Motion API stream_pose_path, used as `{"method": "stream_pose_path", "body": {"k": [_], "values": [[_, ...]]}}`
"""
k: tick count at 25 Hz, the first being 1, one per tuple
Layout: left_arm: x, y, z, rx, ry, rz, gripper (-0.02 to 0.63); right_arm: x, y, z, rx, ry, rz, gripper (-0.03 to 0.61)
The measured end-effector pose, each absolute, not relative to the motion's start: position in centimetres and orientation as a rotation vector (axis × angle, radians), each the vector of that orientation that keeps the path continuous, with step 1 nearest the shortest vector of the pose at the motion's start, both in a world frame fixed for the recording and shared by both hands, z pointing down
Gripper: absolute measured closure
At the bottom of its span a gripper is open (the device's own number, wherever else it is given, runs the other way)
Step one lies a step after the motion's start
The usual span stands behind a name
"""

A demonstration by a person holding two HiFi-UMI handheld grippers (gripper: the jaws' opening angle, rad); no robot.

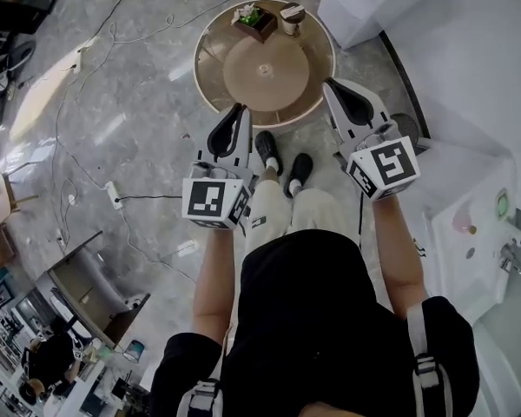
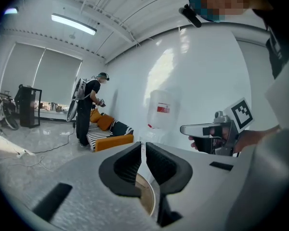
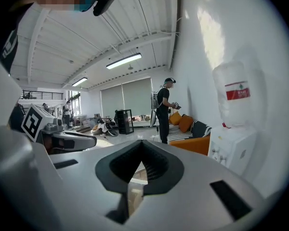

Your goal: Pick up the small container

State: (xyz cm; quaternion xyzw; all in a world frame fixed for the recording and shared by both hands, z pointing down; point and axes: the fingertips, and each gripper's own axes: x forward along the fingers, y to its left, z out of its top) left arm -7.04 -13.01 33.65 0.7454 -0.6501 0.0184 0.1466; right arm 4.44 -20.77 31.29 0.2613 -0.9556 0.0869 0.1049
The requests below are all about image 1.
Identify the pink bottle with gold cap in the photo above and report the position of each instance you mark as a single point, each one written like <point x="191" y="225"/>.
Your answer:
<point x="462" y="222"/>

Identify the white power strip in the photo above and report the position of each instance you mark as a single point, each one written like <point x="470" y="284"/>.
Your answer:
<point x="114" y="194"/>
<point x="80" y="59"/>

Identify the chrome faucet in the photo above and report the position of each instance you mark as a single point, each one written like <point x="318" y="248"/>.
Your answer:
<point x="510" y="261"/>

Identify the person's black shoe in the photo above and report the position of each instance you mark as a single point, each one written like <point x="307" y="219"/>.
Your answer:
<point x="301" y="167"/>
<point x="265" y="143"/>

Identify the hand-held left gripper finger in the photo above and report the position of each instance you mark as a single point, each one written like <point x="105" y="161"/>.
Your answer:
<point x="213" y="141"/>
<point x="243" y="141"/>

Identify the black scooter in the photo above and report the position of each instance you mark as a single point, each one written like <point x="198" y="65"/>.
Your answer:
<point x="24" y="54"/>

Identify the black mesh waste bin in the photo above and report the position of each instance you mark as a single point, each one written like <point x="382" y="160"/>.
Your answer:
<point x="408" y="124"/>

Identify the small round beige object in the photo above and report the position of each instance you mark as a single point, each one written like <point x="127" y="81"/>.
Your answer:
<point x="265" y="69"/>

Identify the person's white sock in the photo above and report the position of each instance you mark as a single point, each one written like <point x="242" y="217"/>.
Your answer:
<point x="274" y="165"/>
<point x="293" y="187"/>

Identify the person's left lower leg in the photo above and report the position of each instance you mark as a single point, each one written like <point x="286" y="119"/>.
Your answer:
<point x="269" y="177"/>

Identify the teal round container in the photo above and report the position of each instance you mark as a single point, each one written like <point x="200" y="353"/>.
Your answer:
<point x="134" y="352"/>

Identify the person's right forearm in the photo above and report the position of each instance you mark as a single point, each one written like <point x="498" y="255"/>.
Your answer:
<point x="395" y="254"/>

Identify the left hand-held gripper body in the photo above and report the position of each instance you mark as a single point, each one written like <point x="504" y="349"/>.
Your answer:
<point x="204" y="198"/>

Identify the brown jar with white lid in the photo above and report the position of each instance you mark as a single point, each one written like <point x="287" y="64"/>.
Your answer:
<point x="292" y="22"/>

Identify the wooden stool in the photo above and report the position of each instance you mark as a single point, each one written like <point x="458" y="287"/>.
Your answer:
<point x="4" y="189"/>

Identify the brown planter with pink flower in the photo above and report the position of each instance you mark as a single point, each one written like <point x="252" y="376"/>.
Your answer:
<point x="262" y="26"/>

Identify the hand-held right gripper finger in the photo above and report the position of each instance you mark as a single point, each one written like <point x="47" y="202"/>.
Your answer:
<point x="338" y="120"/>
<point x="375" y="111"/>

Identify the green soap dish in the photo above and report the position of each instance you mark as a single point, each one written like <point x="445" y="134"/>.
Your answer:
<point x="504" y="204"/>

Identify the black curved floor rail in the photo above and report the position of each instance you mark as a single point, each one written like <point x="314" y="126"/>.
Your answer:
<point x="410" y="85"/>

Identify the person's left forearm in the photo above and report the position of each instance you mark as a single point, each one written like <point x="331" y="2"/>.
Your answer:
<point x="217" y="276"/>

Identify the white washbasin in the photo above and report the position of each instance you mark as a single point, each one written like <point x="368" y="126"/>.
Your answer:
<point x="482" y="241"/>

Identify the person's right white sock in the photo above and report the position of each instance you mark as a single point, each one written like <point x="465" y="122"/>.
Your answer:
<point x="293" y="187"/>

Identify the person's cream shorts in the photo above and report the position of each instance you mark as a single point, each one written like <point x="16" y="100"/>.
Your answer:
<point x="265" y="207"/>

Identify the person's left black shoe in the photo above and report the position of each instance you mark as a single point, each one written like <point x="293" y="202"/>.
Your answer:
<point x="265" y="143"/>

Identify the round beige side table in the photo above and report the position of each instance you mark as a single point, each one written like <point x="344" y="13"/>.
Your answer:
<point x="243" y="72"/>

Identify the person's left white sock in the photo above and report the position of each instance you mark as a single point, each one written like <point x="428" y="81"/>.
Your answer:
<point x="274" y="165"/>

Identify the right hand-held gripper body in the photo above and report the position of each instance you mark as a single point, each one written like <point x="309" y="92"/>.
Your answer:
<point x="391" y="163"/>

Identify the person's right black shoe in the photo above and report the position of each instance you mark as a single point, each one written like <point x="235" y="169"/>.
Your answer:
<point x="301" y="167"/>

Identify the person's black t-shirt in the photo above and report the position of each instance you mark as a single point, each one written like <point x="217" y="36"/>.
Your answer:
<point x="308" y="319"/>

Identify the black wall hook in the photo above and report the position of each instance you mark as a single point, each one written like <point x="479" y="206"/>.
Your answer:
<point x="420" y="248"/>

